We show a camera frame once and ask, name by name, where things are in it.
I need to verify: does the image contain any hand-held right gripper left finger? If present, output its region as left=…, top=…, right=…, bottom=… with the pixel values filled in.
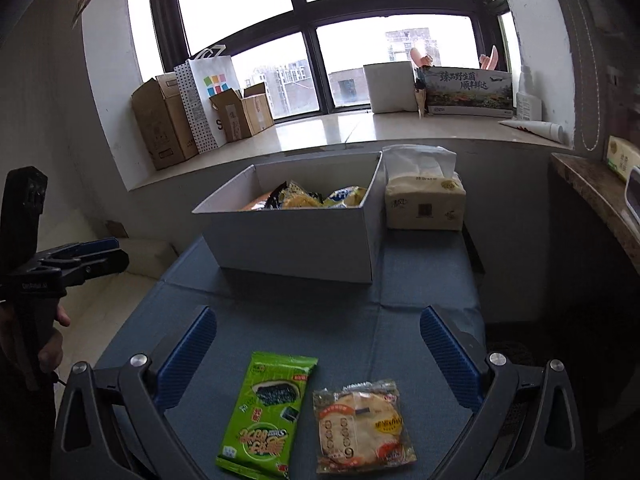
left=50, top=304, right=218, bottom=480

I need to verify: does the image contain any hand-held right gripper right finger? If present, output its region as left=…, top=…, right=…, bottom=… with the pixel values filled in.
left=419, top=304, right=586, bottom=480

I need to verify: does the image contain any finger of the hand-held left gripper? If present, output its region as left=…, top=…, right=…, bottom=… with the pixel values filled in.
left=37, top=237, right=121, bottom=263
left=57, top=249, right=130, bottom=290

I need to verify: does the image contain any green seaweed packet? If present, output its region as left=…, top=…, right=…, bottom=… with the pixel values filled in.
left=215, top=351, right=319, bottom=479

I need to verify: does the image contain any round pastry packet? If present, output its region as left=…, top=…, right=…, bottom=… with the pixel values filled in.
left=312, top=379, right=417, bottom=475

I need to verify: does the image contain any white cardboard storage box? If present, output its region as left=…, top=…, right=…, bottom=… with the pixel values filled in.
left=192, top=151, right=385, bottom=285

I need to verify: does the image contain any person's left hand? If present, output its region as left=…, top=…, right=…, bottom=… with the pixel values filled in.
left=36, top=304, right=72, bottom=375

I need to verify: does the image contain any blue padded mat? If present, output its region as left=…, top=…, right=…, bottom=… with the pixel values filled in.
left=92, top=225, right=487, bottom=480

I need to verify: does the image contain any large brown cardboard box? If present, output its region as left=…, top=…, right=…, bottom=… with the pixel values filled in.
left=131, top=74, right=199, bottom=171

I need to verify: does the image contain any soft tissue pack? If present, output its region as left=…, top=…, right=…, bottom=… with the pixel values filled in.
left=382, top=144, right=467, bottom=231

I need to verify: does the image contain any dark snack packet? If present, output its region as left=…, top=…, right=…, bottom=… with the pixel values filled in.
left=264, top=182, right=292, bottom=209

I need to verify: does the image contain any white dotted shopping bag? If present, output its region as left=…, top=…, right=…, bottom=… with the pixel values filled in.
left=174, top=45, right=243, bottom=155

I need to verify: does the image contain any open brown cardboard box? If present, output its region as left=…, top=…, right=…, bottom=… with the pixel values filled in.
left=209, top=89, right=256, bottom=142

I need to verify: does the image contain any yellow potato stick packet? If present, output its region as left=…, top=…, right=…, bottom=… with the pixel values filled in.
left=320, top=186, right=369, bottom=209

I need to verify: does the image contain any yellow ridged snack packet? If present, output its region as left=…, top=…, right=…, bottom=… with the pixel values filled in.
left=282, top=182, right=324, bottom=210

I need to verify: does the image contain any small brown cardboard box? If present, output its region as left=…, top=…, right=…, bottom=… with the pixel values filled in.
left=241, top=81, right=275, bottom=136

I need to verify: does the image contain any brown marble counter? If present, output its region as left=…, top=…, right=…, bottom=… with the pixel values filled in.
left=550, top=152, right=640, bottom=261

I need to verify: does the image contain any white cream tube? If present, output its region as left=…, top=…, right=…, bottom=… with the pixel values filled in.
left=497, top=117, right=569, bottom=144

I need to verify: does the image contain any white stone windowsill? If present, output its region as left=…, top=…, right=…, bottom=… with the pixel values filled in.
left=122, top=110, right=573, bottom=192

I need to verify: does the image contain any white plastic device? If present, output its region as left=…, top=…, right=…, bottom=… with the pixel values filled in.
left=624, top=165, right=640, bottom=227

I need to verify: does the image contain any folded patterned umbrella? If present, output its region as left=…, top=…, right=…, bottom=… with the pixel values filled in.
left=414, top=67, right=430, bottom=118

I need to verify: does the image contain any green beige carton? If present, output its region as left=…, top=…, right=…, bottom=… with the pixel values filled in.
left=602, top=135, right=640, bottom=182

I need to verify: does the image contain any landscape printed box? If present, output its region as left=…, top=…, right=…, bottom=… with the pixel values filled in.
left=422, top=66, right=516, bottom=117

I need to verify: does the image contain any white plastic bottle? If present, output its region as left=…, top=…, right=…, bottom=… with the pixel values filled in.
left=515, top=66, right=542, bottom=122

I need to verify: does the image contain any white foam box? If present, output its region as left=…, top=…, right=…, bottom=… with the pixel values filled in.
left=362, top=61, right=420, bottom=113

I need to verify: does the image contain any dark window frame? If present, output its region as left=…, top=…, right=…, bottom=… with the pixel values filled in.
left=145, top=0, right=512, bottom=121

